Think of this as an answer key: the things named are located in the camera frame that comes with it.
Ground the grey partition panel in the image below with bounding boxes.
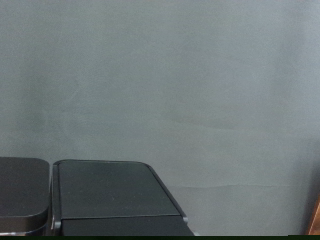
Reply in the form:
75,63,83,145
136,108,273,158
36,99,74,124
0,0,320,236

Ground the black Keurig coffee machine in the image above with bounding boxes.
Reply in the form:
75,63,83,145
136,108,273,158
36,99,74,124
0,156,195,236

